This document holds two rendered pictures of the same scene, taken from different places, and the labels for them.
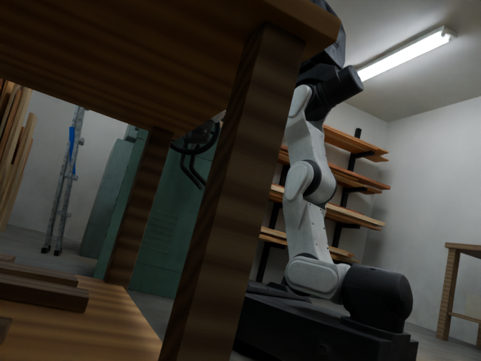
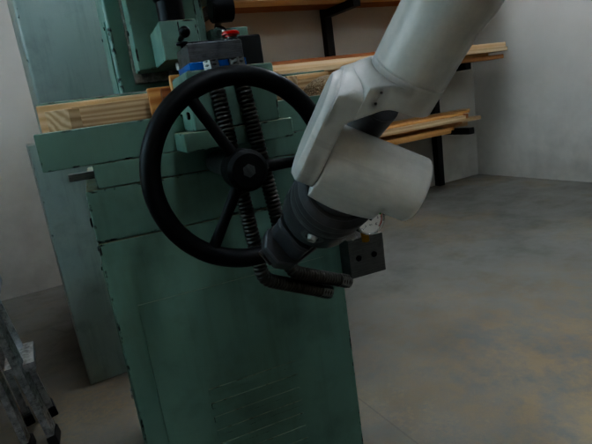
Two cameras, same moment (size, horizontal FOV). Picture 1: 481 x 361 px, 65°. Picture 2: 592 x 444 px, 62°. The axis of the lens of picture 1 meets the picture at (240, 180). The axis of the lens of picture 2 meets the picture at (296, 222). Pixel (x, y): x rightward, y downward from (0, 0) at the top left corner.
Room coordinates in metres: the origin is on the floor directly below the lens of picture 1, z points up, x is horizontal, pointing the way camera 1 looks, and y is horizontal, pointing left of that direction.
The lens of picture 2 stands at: (1.00, 0.31, 0.89)
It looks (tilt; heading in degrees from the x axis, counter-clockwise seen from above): 14 degrees down; 354
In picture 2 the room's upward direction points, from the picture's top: 8 degrees counter-clockwise
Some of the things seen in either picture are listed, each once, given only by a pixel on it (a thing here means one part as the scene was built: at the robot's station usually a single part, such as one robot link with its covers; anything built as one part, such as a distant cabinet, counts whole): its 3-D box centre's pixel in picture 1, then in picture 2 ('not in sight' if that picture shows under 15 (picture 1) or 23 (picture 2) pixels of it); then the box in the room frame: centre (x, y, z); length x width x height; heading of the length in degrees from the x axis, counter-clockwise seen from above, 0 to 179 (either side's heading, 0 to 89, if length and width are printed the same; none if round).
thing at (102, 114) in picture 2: not in sight; (233, 97); (2.07, 0.28, 0.92); 0.62 x 0.02 x 0.04; 104
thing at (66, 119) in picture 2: not in sight; (64, 120); (1.94, 0.59, 0.92); 0.04 x 0.04 x 0.04; 80
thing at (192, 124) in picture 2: not in sight; (224, 99); (1.87, 0.31, 0.91); 0.15 x 0.14 x 0.09; 104
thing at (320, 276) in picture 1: (323, 279); not in sight; (1.32, -0.36, 0.28); 0.21 x 0.20 x 0.13; 44
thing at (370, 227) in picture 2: not in sight; (366, 222); (1.91, 0.08, 0.65); 0.06 x 0.04 x 0.08; 104
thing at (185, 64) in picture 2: not in sight; (220, 53); (1.87, 0.30, 0.99); 0.13 x 0.11 x 0.06; 104
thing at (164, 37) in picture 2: not in sight; (176, 48); (2.07, 0.38, 1.03); 0.14 x 0.07 x 0.09; 14
